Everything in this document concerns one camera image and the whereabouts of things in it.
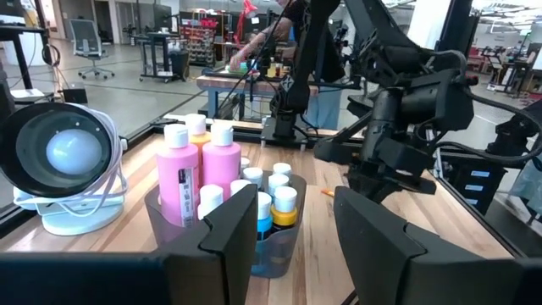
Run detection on small yellow paint bottle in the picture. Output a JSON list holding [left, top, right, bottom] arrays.
[[269, 186, 299, 232]]

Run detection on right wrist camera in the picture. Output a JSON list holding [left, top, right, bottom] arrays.
[[401, 69, 476, 133]]

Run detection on black labelled drawer cabinet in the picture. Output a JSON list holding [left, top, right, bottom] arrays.
[[438, 154, 509, 217]]

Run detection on black side table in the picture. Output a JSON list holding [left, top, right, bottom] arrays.
[[130, 30, 191, 84]]

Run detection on light blue paint bottle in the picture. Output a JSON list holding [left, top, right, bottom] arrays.
[[256, 191, 274, 241]]

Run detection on person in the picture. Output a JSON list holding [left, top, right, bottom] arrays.
[[228, 0, 346, 130]]

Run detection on wooden workbench blue legs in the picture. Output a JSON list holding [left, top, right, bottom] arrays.
[[195, 67, 363, 122]]

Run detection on grey office chair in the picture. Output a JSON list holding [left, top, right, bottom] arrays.
[[69, 19, 116, 80]]

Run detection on white desk lamp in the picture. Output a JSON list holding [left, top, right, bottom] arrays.
[[0, 101, 129, 237]]

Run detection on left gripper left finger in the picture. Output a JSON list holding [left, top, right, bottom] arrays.
[[0, 183, 259, 305]]

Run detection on black camera cable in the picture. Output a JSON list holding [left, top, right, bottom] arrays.
[[431, 86, 542, 167]]

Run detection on black aluminium table frame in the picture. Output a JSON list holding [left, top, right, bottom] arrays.
[[0, 114, 542, 259]]

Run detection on shelf with red bins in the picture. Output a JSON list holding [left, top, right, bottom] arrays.
[[180, 12, 221, 67]]

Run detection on large yellow-orange paint bottle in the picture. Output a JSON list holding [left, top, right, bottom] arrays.
[[185, 113, 212, 147]]

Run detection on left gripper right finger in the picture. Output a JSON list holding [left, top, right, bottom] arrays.
[[333, 186, 542, 305]]

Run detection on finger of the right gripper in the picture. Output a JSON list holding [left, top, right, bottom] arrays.
[[347, 167, 382, 203], [380, 171, 437, 202]]

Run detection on pale blue patterned fabric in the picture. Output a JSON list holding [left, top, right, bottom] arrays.
[[507, 158, 542, 204]]

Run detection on teal paint bottle black label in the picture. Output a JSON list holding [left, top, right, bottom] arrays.
[[267, 173, 290, 196]]

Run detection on grey translucent plastic bin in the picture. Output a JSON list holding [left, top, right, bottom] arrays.
[[143, 169, 308, 280]]

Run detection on red desk lamp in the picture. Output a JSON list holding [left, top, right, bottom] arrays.
[[234, 0, 259, 43]]

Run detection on large pink paint bottle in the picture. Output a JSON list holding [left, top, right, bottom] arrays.
[[202, 121, 242, 200], [155, 123, 201, 228]]

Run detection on small black floor box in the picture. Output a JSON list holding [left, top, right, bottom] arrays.
[[58, 81, 90, 105]]

